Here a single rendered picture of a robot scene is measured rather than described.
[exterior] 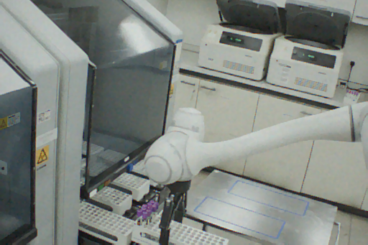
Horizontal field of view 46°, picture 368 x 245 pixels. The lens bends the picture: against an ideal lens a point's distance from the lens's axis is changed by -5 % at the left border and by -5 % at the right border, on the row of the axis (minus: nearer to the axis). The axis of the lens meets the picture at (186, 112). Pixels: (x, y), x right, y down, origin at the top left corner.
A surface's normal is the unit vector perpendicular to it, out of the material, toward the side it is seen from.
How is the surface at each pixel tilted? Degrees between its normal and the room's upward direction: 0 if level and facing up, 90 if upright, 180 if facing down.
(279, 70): 90
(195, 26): 90
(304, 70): 90
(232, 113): 90
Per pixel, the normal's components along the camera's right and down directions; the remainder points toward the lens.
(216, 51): -0.40, 0.24
